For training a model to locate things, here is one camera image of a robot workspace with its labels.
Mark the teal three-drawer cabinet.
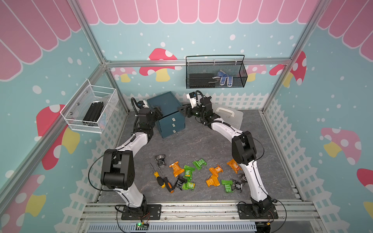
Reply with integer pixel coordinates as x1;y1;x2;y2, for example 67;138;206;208
147;92;185;138

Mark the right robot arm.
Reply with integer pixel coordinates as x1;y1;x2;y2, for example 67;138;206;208
178;90;274;216

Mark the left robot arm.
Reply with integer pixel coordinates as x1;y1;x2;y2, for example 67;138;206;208
101;97;162;214

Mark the white plastic lidded box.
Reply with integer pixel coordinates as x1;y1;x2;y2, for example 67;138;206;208
212;103;243;130

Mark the blue white item in basket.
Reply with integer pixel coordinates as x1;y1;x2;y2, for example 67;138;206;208
212;70;234;87

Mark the green cookie packet upper middle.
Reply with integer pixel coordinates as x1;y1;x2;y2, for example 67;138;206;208
192;158;207;170

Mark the green cookie packet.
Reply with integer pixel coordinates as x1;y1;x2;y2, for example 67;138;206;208
184;165;195;181
192;158;207;170
221;180;234;193
182;182;195;190

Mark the green cookie packet left middle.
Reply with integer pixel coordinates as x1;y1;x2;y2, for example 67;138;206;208
184;165;195;181

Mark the orange cookie packet far left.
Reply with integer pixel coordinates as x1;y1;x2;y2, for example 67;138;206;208
169;161;185;177

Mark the orange cookie packet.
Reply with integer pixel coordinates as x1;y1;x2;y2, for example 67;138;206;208
206;175;220;187
209;165;223;177
226;159;241;174
169;161;185;177

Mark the black box in white basket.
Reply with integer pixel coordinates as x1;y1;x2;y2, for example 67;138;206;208
83;102;104;124

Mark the orange cookie packet right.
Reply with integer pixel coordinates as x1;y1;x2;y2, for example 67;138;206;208
226;159;241;174

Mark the orange cookie packet lower centre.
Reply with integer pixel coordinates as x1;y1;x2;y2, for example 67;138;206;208
206;175;220;187

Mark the green cookie packet lower left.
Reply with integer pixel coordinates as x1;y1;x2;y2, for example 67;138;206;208
182;182;195;190

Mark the green cookie packet right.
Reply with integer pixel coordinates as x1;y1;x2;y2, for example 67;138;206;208
221;180;234;193

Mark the small green circuit board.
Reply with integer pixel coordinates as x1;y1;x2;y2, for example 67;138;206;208
136;222;150;231

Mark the black wire wall basket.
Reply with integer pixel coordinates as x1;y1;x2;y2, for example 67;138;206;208
185;54;248;89

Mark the yellow handled screwdriver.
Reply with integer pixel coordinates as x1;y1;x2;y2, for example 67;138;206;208
149;163;166;188

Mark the white wire wall basket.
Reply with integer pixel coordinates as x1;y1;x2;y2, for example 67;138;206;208
60;80;119;134

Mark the orange handled screwdriver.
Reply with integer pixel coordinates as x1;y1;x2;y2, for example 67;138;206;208
157;165;174;193

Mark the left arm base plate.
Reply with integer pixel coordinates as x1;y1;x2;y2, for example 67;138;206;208
121;204;162;220

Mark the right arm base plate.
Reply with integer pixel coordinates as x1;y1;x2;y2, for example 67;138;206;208
237;202;279;221

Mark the white slotted cable duct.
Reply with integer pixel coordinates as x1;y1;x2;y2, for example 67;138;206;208
87;222;258;233

